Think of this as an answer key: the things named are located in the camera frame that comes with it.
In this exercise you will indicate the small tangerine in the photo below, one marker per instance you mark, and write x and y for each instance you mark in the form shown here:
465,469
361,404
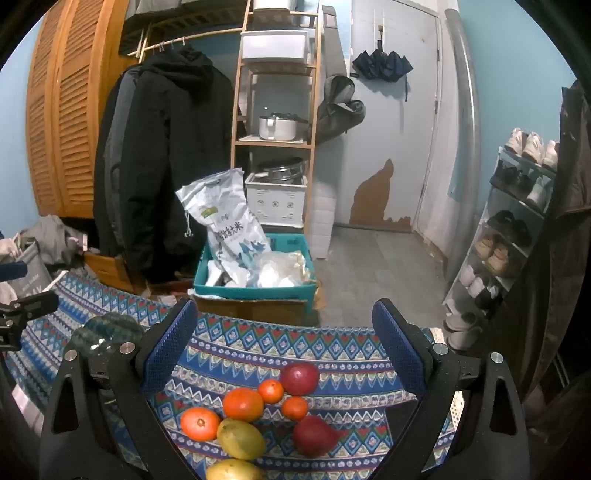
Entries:
271,391
294,408

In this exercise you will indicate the white shoe rack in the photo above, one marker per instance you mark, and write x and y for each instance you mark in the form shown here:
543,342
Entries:
496,198

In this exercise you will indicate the dark blue umbrella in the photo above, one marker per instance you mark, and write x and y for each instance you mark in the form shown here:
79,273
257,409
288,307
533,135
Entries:
382,64

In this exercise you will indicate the cardboard box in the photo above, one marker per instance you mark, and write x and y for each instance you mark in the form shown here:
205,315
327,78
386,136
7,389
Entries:
258,309

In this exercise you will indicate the shoe rack with shoes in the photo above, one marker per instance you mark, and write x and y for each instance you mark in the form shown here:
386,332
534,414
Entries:
496,251

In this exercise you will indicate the clear plastic bag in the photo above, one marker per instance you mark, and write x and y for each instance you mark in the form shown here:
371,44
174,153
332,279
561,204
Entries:
284,272

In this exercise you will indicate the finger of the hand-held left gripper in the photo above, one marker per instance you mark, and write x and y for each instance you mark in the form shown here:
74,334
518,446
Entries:
27,305
11,271

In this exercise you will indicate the large orange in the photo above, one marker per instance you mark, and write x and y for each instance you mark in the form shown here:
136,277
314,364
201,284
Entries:
199,423
243,405

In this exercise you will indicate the white lattice basket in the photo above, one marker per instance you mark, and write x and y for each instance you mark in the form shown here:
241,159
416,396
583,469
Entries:
276,203

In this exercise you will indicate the yellow pear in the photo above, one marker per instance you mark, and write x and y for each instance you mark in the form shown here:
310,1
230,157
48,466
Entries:
241,438
233,470

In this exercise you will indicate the grey tote bag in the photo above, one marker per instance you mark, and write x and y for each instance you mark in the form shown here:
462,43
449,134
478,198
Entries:
30,274

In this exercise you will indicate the black hanging jacket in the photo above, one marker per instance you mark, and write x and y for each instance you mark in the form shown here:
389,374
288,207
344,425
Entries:
175,152

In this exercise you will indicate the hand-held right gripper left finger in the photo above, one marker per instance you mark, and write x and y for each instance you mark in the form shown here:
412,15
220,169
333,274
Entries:
168,346

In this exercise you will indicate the white storage box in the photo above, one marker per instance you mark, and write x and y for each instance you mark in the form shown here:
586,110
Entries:
273,46

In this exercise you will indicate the wooden louvred wardrobe doors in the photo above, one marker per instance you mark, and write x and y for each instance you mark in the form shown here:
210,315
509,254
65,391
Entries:
69,115

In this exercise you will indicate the grey clothes pile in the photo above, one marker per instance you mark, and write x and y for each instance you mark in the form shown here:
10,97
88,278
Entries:
51,235

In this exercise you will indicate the wooden shelf rack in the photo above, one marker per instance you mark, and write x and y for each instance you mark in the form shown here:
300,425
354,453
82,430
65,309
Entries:
239,115

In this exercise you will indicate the steel pot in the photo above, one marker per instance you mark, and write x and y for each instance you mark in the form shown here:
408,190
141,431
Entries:
282,168

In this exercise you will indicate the dark glass bowl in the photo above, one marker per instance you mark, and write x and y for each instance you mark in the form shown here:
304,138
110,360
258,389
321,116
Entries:
108,330

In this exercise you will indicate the white tiled block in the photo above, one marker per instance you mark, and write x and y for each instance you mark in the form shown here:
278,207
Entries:
319,221

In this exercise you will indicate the wooden clothes rail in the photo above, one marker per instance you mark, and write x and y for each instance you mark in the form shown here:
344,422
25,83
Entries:
198,38

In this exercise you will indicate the low wooden box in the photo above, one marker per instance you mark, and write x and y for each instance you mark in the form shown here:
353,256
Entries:
108,270

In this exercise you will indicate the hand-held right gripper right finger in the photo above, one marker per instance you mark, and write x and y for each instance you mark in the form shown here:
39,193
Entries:
397,344

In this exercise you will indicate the grey hanging bag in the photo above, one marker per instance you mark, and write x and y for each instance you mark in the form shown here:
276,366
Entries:
339,108

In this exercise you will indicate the blue patterned tablecloth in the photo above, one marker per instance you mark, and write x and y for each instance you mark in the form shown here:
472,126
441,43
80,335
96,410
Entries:
240,350

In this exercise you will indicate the metal pipe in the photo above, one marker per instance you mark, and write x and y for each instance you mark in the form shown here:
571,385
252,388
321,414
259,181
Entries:
464,115

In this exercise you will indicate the white rice bag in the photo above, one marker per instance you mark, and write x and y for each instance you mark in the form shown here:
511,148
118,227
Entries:
226,221

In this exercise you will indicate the teal plastic crate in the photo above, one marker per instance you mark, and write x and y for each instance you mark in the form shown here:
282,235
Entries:
256,291

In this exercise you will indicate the red apple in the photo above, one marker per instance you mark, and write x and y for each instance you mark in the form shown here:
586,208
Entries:
300,378
314,434

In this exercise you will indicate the grey door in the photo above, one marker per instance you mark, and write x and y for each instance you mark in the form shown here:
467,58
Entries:
392,152

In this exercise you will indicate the white pot with lid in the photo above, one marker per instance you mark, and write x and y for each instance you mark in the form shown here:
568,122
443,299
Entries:
277,128

